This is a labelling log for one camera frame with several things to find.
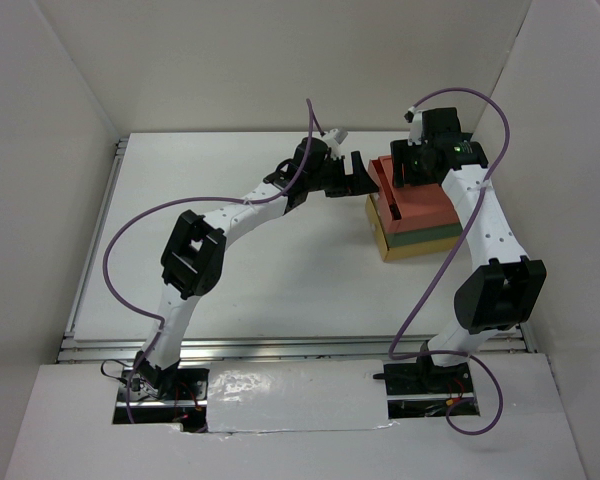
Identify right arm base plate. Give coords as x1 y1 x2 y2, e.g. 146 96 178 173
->
372 363 474 399

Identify black handled scissors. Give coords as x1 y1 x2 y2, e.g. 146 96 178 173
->
389 203 402 221

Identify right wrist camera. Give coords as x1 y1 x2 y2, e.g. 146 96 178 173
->
405 106 424 146

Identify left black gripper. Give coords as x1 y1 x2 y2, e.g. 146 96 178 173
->
306 152 378 199

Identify green drawer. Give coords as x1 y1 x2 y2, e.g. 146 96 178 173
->
365 197 462 248

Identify yellow bottom drawer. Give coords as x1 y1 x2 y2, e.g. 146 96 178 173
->
365 208 459 262

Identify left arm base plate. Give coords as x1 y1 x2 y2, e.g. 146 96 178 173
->
116 368 209 407

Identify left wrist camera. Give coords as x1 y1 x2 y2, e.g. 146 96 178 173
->
321 128 348 159

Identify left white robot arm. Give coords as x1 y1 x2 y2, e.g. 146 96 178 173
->
135 134 379 399

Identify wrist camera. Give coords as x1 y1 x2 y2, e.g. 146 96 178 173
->
321 128 348 159
405 106 424 146

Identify white foam board cover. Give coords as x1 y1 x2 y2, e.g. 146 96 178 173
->
206 360 389 433

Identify red top drawer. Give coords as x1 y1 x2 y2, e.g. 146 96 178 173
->
368 155 459 233

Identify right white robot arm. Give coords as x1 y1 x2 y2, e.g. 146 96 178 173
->
391 107 546 392

